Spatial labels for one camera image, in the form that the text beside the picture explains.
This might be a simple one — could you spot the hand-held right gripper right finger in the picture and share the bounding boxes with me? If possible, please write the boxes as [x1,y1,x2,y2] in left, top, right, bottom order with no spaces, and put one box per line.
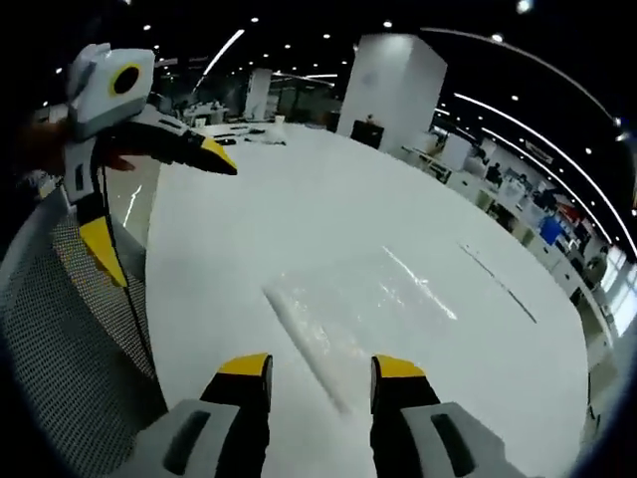
[368,354,519,478]

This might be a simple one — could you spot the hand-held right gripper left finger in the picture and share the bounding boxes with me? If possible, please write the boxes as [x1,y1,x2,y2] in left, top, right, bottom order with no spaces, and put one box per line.
[111,353,274,478]

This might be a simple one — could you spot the clear resealable bag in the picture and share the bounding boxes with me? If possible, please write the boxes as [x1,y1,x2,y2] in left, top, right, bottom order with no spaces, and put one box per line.
[262,245,460,415]

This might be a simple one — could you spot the clear flat plastic bag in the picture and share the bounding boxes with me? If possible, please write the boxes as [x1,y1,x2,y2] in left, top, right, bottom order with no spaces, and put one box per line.
[456,240,539,326]

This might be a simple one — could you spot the person's left hand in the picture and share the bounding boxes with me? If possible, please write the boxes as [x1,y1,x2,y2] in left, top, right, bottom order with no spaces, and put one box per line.
[18,118,136,173]

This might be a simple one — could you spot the white crumpled item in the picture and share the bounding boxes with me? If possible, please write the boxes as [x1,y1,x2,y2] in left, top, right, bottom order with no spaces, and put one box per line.
[262,123,290,147]

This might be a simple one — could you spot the grey mesh chair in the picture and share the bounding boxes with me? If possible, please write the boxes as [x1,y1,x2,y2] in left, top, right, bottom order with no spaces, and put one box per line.
[0,187,171,452]

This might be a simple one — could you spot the black cabinet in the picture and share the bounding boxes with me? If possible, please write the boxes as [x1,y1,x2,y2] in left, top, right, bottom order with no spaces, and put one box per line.
[349,119,386,150]

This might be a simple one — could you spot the white square pillar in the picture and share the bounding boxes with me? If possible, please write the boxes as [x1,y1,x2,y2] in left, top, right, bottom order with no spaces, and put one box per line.
[336,33,449,156]

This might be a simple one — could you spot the blue box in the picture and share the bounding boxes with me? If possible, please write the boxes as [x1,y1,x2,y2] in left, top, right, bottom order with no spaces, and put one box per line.
[538,215,564,248]

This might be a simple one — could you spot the row of white counter desks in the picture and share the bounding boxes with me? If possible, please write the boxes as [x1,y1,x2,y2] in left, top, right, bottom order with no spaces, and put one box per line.
[401,132,621,353]

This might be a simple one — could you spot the window blinds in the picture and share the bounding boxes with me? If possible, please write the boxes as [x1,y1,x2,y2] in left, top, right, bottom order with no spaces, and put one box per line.
[600,242,637,323]

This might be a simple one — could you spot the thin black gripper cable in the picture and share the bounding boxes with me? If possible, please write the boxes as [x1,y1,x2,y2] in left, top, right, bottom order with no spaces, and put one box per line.
[91,133,157,385]

